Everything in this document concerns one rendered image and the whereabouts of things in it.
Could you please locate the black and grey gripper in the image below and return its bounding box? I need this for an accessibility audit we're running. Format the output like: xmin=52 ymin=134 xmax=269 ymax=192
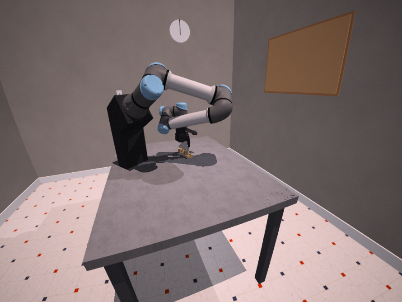
xmin=175 ymin=127 xmax=190 ymax=154

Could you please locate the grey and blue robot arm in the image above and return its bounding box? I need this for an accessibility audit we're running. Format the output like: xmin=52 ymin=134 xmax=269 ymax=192
xmin=122 ymin=62 xmax=233 ymax=135

